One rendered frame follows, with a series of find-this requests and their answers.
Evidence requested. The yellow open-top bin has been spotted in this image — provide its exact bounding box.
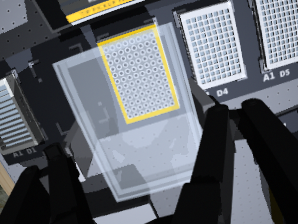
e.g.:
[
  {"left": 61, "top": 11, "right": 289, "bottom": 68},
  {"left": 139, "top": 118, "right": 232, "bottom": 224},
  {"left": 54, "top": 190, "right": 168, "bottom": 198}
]
[{"left": 269, "top": 188, "right": 286, "bottom": 224}]

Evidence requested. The dark grey flat plate with white rg label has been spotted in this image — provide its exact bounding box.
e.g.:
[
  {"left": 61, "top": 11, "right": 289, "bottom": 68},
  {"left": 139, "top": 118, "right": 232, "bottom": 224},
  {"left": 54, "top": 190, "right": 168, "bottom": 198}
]
[{"left": 277, "top": 108, "right": 298, "bottom": 140}]

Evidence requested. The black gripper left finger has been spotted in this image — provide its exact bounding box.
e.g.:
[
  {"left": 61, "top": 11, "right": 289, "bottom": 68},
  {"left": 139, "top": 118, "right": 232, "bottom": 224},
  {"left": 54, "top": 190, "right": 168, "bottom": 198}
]
[{"left": 0, "top": 120, "right": 94, "bottom": 224}]

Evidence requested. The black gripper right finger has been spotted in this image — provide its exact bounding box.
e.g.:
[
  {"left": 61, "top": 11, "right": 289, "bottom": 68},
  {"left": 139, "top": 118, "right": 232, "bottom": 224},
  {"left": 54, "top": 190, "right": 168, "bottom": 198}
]
[{"left": 171, "top": 77, "right": 298, "bottom": 224}]

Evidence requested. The light grey base plate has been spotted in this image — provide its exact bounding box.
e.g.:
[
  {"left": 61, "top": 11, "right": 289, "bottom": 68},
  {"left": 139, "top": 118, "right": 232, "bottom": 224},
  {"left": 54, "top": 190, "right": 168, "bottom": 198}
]
[{"left": 0, "top": 0, "right": 298, "bottom": 224}]

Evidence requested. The yellow-framed tip rack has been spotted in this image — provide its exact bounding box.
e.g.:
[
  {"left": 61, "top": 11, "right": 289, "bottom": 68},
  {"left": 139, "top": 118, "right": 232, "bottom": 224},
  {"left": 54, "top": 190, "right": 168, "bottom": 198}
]
[{"left": 97, "top": 22, "right": 157, "bottom": 45}]

